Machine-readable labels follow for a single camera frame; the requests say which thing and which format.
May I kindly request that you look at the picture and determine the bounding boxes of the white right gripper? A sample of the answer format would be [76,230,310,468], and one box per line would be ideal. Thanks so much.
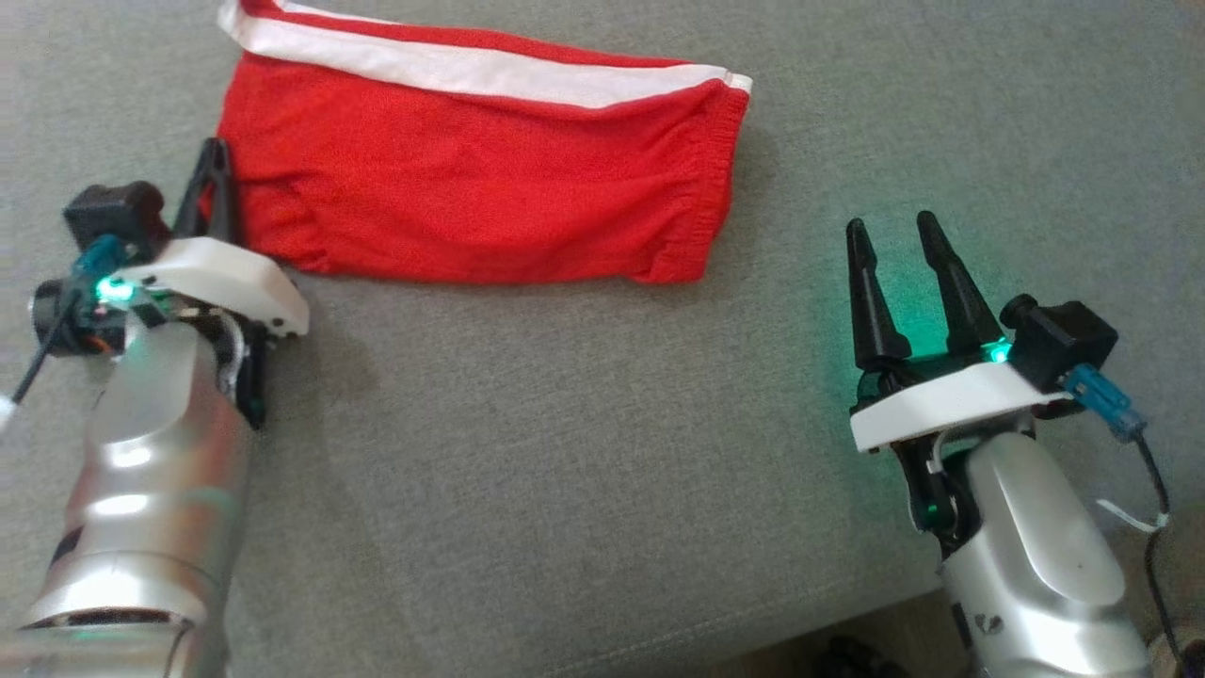
[845,211,1074,557]

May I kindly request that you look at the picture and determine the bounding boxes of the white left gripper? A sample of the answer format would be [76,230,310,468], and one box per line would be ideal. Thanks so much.
[118,139,310,429]

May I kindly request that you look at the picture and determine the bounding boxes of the red shorts white stripe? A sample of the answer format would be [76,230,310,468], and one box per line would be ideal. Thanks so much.
[217,0,754,286]

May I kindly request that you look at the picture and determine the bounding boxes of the grey sofa seat cushion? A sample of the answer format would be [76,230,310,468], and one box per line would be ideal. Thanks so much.
[0,0,1205,678]

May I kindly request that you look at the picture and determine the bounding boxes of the blue left cable connector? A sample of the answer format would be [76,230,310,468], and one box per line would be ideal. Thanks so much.
[73,235,128,283]

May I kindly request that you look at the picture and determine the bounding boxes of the blue cable connector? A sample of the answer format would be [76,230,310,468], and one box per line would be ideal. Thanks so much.
[73,235,128,283]
[1068,364,1148,444]

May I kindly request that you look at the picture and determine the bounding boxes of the blue right cable connector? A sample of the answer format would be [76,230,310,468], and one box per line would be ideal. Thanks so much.
[1068,364,1148,444]

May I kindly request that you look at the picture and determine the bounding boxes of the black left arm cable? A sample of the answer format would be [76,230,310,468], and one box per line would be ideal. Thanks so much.
[9,282,86,406]

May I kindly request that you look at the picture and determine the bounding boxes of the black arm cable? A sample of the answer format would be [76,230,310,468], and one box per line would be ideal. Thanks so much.
[1134,433,1189,660]
[9,282,86,406]

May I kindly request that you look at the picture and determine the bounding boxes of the white right cable tag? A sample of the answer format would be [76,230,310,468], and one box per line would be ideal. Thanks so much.
[1097,497,1170,534]

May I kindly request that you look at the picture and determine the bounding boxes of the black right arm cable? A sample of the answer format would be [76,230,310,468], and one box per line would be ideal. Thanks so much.
[1134,433,1189,660]

